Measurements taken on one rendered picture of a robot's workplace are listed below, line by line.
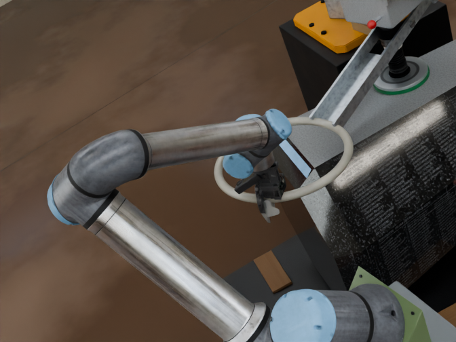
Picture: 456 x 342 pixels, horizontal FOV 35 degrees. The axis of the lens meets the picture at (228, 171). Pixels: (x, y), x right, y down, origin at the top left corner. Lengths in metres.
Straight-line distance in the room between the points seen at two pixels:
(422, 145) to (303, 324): 1.24
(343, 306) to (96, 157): 0.64
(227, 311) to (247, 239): 1.99
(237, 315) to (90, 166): 0.49
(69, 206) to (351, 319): 0.68
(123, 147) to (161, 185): 2.73
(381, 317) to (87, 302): 2.37
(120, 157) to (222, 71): 3.57
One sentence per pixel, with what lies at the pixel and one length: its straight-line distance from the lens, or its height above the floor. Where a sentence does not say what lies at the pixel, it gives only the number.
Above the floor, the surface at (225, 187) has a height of 1.00.
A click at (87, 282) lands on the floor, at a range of 3.97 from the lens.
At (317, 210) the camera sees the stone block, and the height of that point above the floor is 0.70.
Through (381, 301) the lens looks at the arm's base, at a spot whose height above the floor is 1.11.
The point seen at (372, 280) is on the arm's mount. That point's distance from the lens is 1.82.
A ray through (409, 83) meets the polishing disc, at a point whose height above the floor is 0.86.
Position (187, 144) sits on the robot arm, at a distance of 1.70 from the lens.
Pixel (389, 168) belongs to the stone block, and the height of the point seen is 0.74.
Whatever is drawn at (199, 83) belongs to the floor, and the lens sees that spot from 5.08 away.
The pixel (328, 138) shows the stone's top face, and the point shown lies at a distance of 2.70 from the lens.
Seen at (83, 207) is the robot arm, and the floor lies 1.54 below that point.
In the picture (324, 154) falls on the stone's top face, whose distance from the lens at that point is 2.63.
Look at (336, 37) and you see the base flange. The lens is 3.40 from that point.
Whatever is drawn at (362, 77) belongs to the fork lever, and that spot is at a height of 0.97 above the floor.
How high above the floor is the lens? 2.44
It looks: 36 degrees down
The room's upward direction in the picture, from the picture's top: 25 degrees counter-clockwise
